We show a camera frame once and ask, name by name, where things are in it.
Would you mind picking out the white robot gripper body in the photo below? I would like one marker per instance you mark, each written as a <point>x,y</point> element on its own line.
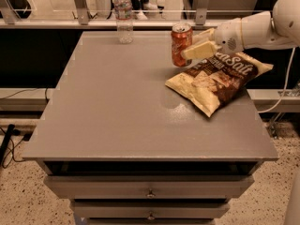
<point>227,35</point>

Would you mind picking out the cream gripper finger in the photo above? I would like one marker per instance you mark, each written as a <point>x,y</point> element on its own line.
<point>205,36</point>
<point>200,50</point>

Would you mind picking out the red coke can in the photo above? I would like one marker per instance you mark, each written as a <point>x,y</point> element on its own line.
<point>181,39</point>

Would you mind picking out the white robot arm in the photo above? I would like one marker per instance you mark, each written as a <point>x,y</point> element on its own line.
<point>274,199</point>

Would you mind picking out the brown sea salt chip bag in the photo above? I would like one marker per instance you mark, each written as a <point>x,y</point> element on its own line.
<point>214,81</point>

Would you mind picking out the clear plastic water bottle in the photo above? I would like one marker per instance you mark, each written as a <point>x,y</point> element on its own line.
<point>124,23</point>

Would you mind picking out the grey drawer cabinet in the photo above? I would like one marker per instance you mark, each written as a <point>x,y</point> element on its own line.
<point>111,114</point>

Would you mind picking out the metal drawer knob upper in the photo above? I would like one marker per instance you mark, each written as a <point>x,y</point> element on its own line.
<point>150,194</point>

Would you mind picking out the metal drawer knob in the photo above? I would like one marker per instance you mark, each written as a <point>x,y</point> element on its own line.
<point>151,216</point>
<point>150,194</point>

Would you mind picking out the metal drawer knob lower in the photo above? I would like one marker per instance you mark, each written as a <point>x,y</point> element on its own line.
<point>151,216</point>

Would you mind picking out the top grey drawer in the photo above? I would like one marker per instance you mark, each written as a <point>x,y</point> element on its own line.
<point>128,187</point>

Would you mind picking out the grey drawer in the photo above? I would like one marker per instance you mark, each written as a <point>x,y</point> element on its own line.
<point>128,187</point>
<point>160,209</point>

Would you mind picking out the metal railing bar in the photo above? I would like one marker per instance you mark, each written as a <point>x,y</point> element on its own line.
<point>92,25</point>

